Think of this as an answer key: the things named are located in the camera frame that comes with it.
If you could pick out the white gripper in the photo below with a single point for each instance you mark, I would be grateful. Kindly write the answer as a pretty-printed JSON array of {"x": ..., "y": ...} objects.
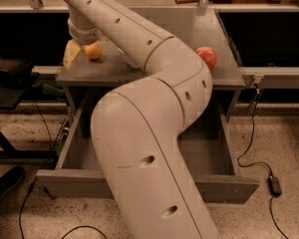
[{"x": 84, "y": 35}]

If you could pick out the small orange fruit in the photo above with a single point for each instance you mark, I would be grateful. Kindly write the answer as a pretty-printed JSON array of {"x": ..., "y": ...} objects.
[{"x": 93, "y": 51}]

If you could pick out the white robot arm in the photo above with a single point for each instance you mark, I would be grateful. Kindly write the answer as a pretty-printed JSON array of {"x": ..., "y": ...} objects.
[{"x": 134, "y": 128}]

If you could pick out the grey open top drawer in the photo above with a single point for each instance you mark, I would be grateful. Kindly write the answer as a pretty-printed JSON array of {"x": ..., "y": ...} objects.
[{"x": 205, "y": 147}]

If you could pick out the white ceramic bowl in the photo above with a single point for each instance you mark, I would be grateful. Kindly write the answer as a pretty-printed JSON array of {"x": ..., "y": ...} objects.
[{"x": 128, "y": 60}]

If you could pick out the dark folded cloth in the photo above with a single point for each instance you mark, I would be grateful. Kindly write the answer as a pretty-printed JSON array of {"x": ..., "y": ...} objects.
[{"x": 15, "y": 69}]

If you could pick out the grey cabinet body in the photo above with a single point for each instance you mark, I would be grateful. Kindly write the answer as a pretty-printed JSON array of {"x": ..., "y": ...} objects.
[{"x": 191, "y": 26}]

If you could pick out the red apple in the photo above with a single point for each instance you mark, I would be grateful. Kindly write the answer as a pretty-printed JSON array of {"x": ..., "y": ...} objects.
[{"x": 208, "y": 56}]

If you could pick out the wooden stick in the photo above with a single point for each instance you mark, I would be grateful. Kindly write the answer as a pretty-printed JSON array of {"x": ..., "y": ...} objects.
[{"x": 190, "y": 1}]

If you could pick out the black shoe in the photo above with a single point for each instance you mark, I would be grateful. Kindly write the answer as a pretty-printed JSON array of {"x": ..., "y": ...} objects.
[{"x": 10, "y": 180}]

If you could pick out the black power adapter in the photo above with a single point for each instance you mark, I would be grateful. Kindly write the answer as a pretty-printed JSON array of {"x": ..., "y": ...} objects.
[{"x": 274, "y": 185}]

